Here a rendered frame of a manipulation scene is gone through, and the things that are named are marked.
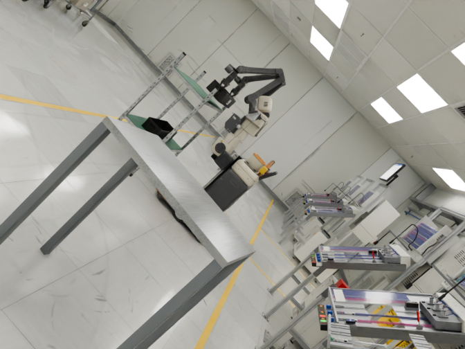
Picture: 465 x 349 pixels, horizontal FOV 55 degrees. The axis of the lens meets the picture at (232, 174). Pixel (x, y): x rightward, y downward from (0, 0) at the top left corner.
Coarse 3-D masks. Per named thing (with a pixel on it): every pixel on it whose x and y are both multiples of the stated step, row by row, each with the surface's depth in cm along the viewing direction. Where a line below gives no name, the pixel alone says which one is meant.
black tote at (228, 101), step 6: (210, 84) 397; (216, 84) 396; (210, 90) 397; (222, 90) 395; (216, 96) 396; (222, 96) 395; (228, 96) 408; (222, 102) 411; (228, 102) 430; (234, 102) 449; (228, 108) 452
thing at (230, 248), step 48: (96, 144) 166; (144, 144) 175; (48, 192) 170; (96, 192) 209; (192, 192) 179; (0, 240) 173; (48, 240) 213; (240, 240) 182; (192, 288) 150; (144, 336) 153
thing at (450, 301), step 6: (438, 294) 284; (438, 300) 283; (444, 300) 274; (450, 300) 274; (450, 306) 262; (456, 306) 263; (462, 306) 263; (456, 312) 252; (462, 312) 252; (462, 318) 244; (462, 324) 242; (462, 330) 242
